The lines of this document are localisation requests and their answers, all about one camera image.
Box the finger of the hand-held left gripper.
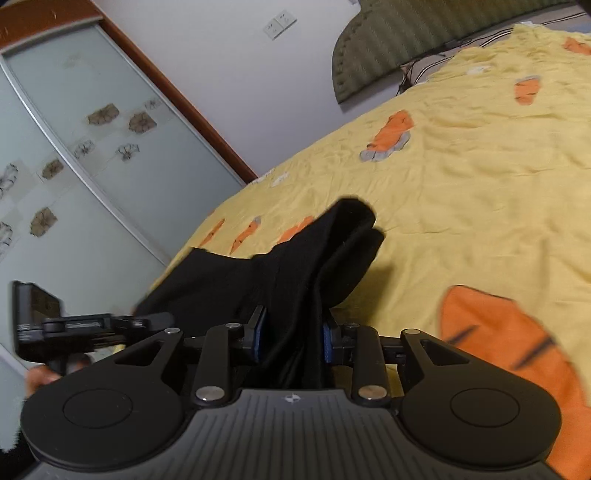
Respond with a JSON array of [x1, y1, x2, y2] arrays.
[[110, 312, 176, 345]]

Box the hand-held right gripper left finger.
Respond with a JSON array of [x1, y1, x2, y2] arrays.
[[111, 305, 270, 408]]

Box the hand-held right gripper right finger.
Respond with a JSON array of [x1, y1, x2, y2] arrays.
[[322, 319, 477, 408]]

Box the black pants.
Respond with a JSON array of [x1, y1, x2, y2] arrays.
[[133, 197, 387, 389]]

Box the person's left hand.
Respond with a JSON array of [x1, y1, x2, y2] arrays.
[[24, 353, 92, 398]]

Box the frosted glass wardrobe door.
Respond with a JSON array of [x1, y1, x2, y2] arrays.
[[4, 24, 246, 266], [0, 65, 164, 370]]

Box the yellow carrot print blanket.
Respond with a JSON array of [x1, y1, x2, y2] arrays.
[[150, 23, 591, 480]]

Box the olive padded headboard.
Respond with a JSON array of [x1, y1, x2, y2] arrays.
[[332, 0, 580, 105]]

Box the striped pillow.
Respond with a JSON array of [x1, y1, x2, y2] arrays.
[[401, 4, 591, 86]]

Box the brown wooden wardrobe frame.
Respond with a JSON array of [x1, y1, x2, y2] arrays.
[[0, 0, 258, 184]]

